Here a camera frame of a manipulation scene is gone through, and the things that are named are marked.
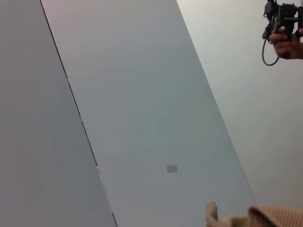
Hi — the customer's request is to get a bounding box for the black handheld teleoperation controller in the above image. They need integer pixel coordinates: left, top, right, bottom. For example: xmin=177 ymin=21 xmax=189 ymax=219
xmin=261 ymin=0 xmax=303 ymax=60

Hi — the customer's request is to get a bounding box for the person's bare hand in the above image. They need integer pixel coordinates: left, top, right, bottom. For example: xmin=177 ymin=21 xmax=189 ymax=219
xmin=269 ymin=26 xmax=303 ymax=60

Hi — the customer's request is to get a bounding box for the khaki canvas food bag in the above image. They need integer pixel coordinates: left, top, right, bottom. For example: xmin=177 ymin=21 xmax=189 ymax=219
xmin=205 ymin=201 xmax=303 ymax=227

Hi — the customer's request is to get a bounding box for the blue controller cable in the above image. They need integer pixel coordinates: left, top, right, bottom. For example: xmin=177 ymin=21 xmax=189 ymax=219
xmin=261 ymin=37 xmax=280 ymax=66

